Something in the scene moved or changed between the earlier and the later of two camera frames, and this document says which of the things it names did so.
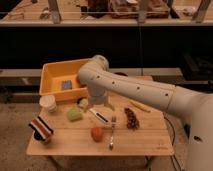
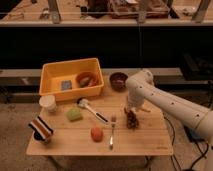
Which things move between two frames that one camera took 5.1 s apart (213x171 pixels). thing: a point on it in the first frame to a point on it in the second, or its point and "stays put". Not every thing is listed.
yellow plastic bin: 59,80 stays put
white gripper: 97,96 to 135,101
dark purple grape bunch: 132,121 stays put
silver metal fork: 113,121 stays put
